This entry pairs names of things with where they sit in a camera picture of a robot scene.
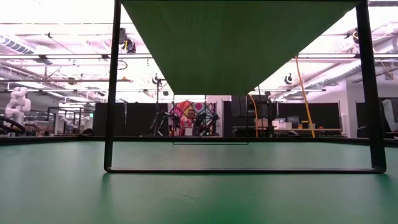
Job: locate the wooden shelf with black frame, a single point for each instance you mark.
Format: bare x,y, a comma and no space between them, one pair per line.
233,46

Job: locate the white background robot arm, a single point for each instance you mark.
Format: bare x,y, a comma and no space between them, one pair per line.
18,105

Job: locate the black ceiling hook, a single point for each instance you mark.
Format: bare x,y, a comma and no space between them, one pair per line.
288,80

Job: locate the black cabinet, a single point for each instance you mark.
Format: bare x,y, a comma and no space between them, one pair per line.
239,109

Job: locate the green tray table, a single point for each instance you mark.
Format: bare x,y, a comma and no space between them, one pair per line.
62,139

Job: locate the colourful patterned wall poster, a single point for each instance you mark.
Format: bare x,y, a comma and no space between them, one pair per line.
182,109

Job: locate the background desk with boxes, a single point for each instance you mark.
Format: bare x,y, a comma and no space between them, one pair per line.
283,126

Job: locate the grey storage rack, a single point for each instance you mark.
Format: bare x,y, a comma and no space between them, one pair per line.
62,124

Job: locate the background robot rig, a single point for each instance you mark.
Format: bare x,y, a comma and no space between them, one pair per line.
206,123

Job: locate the black ceiling-mounted device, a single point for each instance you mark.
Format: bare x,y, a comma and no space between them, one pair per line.
129,45

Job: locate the white plastic cover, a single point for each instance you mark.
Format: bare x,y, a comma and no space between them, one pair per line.
388,113

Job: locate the person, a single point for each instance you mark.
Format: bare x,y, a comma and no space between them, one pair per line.
191,114

